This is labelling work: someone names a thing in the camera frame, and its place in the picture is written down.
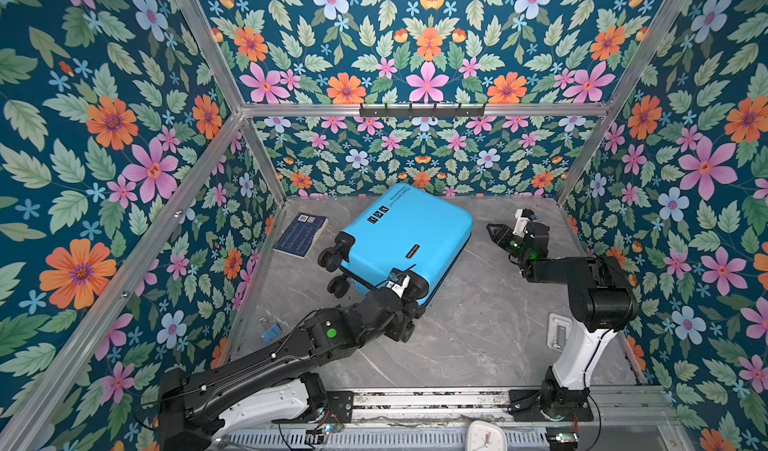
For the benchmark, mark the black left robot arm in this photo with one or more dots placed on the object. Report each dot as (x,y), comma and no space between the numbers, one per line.
(191,407)

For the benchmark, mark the aluminium cage frame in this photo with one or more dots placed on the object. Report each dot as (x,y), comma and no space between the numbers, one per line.
(147,147)

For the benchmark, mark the dark blue paperback book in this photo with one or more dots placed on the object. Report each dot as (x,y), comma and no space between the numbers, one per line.
(301,234)

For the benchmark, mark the blue hard-shell suitcase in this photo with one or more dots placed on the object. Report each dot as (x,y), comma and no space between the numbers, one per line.
(406,229)

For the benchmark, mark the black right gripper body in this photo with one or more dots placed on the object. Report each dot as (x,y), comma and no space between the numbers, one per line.
(516,245)

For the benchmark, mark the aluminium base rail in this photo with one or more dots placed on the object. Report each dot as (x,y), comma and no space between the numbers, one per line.
(420,407)

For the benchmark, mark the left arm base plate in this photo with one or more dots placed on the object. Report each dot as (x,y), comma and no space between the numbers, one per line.
(334,406)

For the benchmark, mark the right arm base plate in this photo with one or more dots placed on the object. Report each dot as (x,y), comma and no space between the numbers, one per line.
(561,405)

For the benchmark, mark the white desk clock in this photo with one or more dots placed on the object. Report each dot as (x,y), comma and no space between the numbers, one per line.
(485,436)

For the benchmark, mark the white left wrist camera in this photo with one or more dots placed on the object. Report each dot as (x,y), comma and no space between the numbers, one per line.
(398,282)

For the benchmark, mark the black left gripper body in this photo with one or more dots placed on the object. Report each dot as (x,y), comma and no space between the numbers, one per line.
(396,325)

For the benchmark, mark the black hook rail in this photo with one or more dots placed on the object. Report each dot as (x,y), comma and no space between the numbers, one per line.
(411,110)

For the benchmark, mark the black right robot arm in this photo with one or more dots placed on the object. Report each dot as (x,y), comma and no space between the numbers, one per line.
(601,302)

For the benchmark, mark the white wall socket plate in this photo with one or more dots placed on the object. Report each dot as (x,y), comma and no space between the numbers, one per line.
(558,331)

